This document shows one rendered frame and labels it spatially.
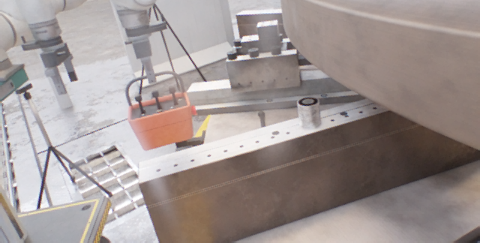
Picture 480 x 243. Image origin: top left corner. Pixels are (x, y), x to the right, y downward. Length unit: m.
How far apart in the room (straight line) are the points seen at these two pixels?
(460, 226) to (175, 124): 1.07
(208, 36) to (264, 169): 3.41
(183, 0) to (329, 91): 2.51
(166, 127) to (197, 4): 3.41
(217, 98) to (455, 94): 1.79
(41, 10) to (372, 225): 1.39
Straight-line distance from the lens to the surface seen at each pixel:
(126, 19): 1.20
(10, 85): 1.64
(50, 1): 1.44
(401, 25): 1.00
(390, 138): 1.55
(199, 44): 4.59
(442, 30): 0.93
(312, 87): 2.41
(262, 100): 2.44
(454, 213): 1.63
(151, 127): 1.21
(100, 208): 1.93
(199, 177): 1.31
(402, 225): 1.55
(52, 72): 1.41
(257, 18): 3.46
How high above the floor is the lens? 1.38
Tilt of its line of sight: 25 degrees down
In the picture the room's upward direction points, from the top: 10 degrees counter-clockwise
